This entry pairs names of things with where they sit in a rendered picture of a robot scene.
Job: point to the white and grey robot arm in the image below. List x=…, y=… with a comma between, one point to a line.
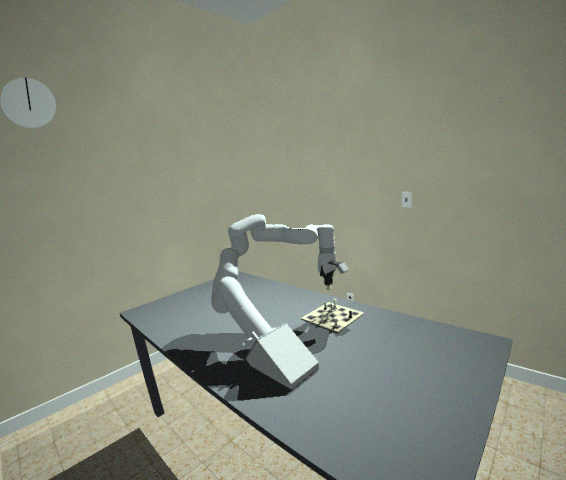
x=227, y=290

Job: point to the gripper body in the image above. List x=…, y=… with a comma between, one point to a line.
x=323, y=260

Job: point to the chessboard with chess pieces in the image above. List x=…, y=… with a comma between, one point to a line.
x=341, y=314

